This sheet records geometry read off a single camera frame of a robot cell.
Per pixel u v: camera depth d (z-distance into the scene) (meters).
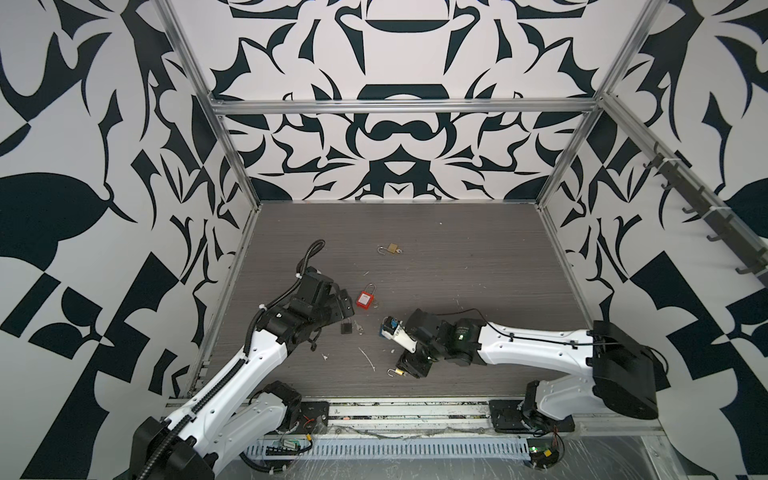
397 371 0.81
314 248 0.62
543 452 0.71
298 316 0.57
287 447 0.72
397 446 0.71
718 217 0.58
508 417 0.73
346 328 0.89
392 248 1.05
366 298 0.94
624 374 0.42
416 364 0.69
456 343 0.58
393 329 0.70
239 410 0.45
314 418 0.73
